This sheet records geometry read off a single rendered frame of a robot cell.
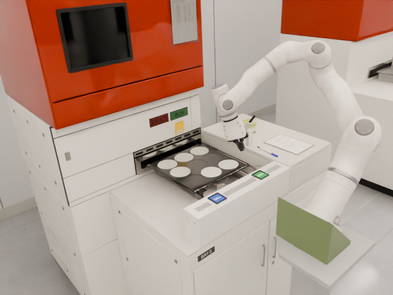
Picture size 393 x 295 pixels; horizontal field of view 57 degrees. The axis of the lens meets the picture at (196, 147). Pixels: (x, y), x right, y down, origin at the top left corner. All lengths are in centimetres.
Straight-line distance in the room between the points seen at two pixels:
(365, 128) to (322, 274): 54
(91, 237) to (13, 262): 111
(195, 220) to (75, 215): 68
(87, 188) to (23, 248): 135
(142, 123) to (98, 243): 65
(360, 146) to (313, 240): 38
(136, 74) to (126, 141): 34
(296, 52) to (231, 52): 265
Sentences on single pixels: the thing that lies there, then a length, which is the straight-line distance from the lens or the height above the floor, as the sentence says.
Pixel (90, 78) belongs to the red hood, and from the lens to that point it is 160.
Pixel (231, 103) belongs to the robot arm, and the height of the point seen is 126.
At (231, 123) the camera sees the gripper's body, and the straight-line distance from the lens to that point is 172.
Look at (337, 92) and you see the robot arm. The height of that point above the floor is 132.
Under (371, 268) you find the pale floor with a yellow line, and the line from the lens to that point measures 272.
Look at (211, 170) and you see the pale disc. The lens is 179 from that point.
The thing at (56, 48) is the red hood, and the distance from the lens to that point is 153.
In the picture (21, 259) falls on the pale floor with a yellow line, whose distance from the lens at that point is 297.
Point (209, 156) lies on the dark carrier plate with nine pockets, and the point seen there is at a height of 90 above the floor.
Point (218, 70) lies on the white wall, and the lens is 418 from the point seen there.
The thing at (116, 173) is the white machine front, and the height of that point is 90.
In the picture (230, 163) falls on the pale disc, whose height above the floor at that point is 90.
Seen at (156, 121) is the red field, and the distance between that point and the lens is 188.
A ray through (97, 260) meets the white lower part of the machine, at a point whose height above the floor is 45.
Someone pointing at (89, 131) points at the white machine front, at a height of 116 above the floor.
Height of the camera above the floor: 179
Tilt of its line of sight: 26 degrees down
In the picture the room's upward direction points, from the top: 3 degrees counter-clockwise
